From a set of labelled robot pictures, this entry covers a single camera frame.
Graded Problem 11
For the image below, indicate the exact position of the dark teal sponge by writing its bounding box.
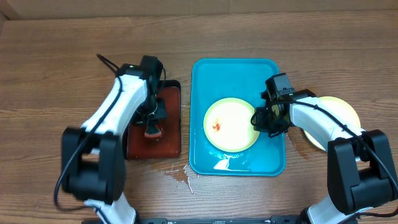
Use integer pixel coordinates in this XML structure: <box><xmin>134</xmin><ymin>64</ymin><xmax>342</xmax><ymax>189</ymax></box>
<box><xmin>144</xmin><ymin>123</ymin><xmax>162</xmax><ymax>139</ymax></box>

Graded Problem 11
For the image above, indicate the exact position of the yellow-green plate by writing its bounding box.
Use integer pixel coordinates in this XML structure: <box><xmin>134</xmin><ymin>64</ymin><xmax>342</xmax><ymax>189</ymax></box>
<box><xmin>203</xmin><ymin>98</ymin><xmax>259</xmax><ymax>153</ymax></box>
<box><xmin>300</xmin><ymin>96</ymin><xmax>361</xmax><ymax>151</ymax></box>

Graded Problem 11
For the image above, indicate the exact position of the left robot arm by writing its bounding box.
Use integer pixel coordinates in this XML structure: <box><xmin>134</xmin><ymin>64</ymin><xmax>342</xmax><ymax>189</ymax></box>
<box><xmin>53</xmin><ymin>59</ymin><xmax>166</xmax><ymax>223</ymax></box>

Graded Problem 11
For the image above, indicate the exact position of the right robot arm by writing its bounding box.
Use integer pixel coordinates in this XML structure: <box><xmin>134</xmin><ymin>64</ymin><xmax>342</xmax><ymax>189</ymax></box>
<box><xmin>251</xmin><ymin>89</ymin><xmax>397</xmax><ymax>223</ymax></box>

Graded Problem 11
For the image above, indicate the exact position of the black tray with red water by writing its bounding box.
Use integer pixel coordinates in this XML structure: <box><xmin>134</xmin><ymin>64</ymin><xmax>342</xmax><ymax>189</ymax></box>
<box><xmin>123</xmin><ymin>80</ymin><xmax>182</xmax><ymax>160</ymax></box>

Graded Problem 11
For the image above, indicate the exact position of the teal plastic serving tray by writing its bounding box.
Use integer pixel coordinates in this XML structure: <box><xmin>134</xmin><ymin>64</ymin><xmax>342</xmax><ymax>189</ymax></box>
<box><xmin>189</xmin><ymin>58</ymin><xmax>286</xmax><ymax>177</ymax></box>

